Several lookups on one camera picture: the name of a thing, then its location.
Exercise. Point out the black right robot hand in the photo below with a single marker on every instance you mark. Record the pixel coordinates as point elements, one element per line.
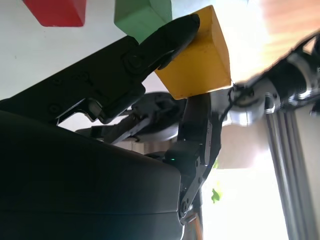
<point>75,187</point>

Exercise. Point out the yellow wooden block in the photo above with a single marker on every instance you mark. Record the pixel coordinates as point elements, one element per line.
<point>200,70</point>

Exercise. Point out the red wooden block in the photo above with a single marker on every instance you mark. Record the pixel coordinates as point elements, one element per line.
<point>57,12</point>

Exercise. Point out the green wooden block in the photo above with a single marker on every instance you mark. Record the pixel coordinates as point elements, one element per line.
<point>140,17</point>

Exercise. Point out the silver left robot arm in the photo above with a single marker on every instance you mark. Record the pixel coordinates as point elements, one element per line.
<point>246,113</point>

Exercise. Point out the grey aluminium frame post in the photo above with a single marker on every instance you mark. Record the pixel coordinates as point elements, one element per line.
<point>287,175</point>

